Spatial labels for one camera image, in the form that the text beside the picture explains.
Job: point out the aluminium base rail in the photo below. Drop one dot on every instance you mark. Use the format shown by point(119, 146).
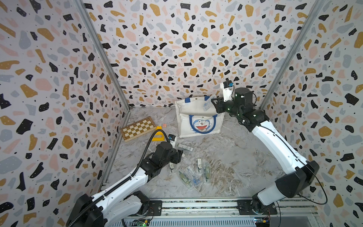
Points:
point(225, 212)

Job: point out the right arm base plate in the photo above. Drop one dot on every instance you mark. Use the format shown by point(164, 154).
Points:
point(254, 207)

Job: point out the wooden folding chess board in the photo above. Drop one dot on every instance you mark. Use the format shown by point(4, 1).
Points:
point(138, 129)

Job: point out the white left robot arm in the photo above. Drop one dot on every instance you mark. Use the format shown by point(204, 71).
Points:
point(123, 198)

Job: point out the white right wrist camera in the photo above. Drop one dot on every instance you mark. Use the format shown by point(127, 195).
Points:
point(227, 88)

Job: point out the green label compass case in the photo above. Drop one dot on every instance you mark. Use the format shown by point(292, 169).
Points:
point(207, 172)

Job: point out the barcode label compass case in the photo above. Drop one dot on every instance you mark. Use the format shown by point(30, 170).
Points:
point(185, 147)

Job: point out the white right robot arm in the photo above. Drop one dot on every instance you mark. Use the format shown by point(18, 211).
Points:
point(299, 172)

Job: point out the olive label compass case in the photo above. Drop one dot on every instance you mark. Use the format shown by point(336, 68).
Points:
point(185, 179)

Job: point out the clear compass case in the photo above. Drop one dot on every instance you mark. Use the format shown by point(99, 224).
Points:
point(207, 104)

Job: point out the yellow plastic triangular stand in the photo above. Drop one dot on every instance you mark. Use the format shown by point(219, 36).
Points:
point(159, 135)

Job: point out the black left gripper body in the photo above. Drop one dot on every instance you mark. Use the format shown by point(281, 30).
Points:
point(175, 158)

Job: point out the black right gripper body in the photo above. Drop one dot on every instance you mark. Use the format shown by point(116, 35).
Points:
point(230, 108)

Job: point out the blue compass case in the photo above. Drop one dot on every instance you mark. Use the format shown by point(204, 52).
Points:
point(194, 177)

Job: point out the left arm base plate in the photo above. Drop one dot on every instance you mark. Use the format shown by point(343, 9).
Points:
point(150, 208)

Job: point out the white Doraemon canvas bag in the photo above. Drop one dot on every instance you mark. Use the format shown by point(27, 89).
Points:
point(194, 121)

